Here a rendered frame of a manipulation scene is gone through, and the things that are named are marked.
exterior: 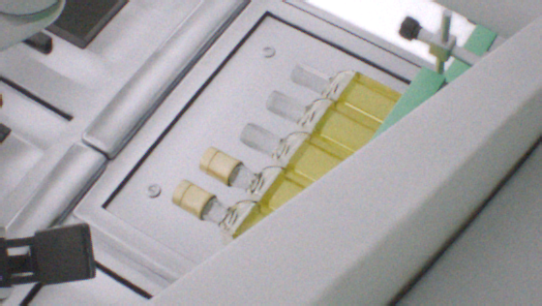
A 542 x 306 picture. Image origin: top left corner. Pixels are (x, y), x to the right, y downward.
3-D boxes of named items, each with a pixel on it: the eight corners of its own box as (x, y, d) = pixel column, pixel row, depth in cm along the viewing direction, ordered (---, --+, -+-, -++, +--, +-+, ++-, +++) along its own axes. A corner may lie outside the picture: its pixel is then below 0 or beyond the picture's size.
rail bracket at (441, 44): (487, 116, 142) (402, 73, 146) (505, 30, 128) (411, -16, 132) (477, 133, 141) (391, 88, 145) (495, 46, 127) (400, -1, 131)
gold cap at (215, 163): (244, 172, 145) (214, 157, 147) (243, 155, 143) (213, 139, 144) (227, 193, 144) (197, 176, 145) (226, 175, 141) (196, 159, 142)
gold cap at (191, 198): (220, 191, 141) (190, 174, 142) (204, 200, 138) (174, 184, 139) (213, 215, 143) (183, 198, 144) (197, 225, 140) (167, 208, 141)
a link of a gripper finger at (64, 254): (0, 236, 66) (81, 221, 62) (35, 235, 69) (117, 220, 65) (8, 290, 65) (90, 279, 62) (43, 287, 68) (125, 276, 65)
